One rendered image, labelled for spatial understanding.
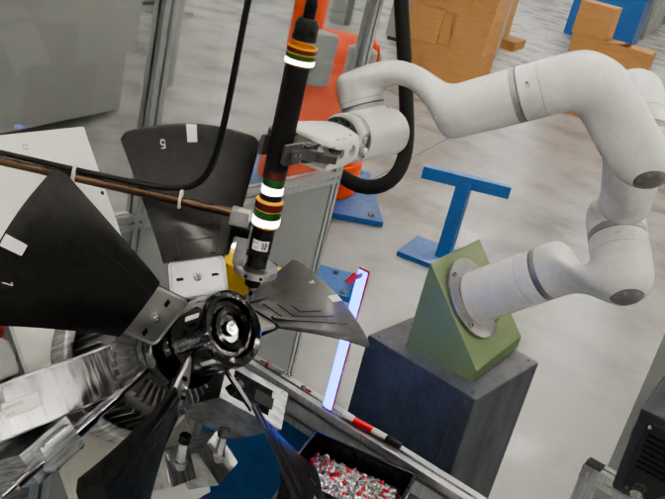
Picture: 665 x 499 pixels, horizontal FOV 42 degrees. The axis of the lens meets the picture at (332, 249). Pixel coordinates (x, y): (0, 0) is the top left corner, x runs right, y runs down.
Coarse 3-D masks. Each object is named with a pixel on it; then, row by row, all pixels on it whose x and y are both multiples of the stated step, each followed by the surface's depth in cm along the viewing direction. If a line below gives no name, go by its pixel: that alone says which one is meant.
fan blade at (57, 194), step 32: (64, 192) 115; (32, 224) 113; (64, 224) 115; (96, 224) 118; (0, 256) 111; (32, 256) 114; (64, 256) 116; (96, 256) 118; (128, 256) 121; (32, 288) 115; (64, 288) 118; (96, 288) 120; (128, 288) 122; (0, 320) 114; (32, 320) 117; (64, 320) 120; (96, 320) 123; (128, 320) 125
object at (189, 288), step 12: (168, 264) 137; (180, 264) 137; (192, 264) 137; (204, 264) 136; (216, 264) 136; (180, 276) 136; (192, 276) 136; (204, 276) 136; (216, 276) 136; (180, 288) 136; (192, 288) 136; (204, 288) 136; (216, 288) 135
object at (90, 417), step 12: (144, 372) 132; (132, 384) 130; (120, 396) 127; (96, 408) 124; (108, 408) 125; (84, 420) 122; (96, 420) 123; (84, 432) 121; (36, 468) 114; (24, 480) 113
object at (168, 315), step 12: (156, 288) 125; (156, 300) 126; (180, 300) 128; (144, 312) 126; (156, 312) 127; (168, 312) 128; (180, 312) 129; (132, 324) 127; (144, 324) 128; (156, 324) 128; (168, 324) 129; (132, 336) 127; (144, 336) 129; (156, 336) 130
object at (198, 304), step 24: (192, 312) 128; (216, 312) 129; (240, 312) 132; (168, 336) 133; (192, 336) 127; (216, 336) 127; (240, 336) 131; (168, 360) 132; (192, 360) 128; (216, 360) 126; (240, 360) 129; (192, 384) 135
